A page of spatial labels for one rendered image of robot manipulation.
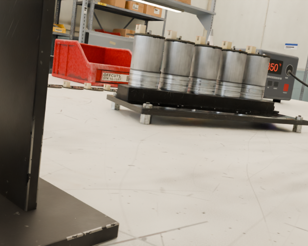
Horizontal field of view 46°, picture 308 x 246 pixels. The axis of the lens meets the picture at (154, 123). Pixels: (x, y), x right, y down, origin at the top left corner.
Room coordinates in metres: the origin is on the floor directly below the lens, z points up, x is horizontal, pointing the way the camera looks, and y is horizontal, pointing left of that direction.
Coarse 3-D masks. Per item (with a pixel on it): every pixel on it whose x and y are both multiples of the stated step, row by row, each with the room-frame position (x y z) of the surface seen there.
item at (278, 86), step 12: (240, 48) 0.73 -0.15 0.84; (276, 60) 0.71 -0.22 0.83; (288, 60) 0.73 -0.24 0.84; (276, 72) 0.72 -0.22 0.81; (288, 72) 0.73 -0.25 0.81; (276, 84) 0.72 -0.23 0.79; (288, 84) 0.74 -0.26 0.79; (264, 96) 0.71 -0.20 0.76; (276, 96) 0.72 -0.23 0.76; (288, 96) 0.75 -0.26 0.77
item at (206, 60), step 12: (204, 48) 0.31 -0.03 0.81; (216, 48) 0.31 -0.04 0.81; (192, 60) 0.32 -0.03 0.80; (204, 60) 0.31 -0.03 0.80; (216, 60) 0.31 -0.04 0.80; (192, 72) 0.32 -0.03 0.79; (204, 72) 0.31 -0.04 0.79; (216, 72) 0.31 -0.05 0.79; (192, 84) 0.31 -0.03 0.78; (204, 84) 0.31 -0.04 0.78
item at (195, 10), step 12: (84, 0) 2.72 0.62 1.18; (144, 0) 3.25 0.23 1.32; (156, 0) 3.27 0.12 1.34; (168, 0) 3.22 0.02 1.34; (180, 12) 3.60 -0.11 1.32; (192, 12) 3.64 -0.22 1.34; (204, 12) 3.54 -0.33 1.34; (84, 24) 2.73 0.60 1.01; (84, 36) 2.74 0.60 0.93; (120, 36) 2.95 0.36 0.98
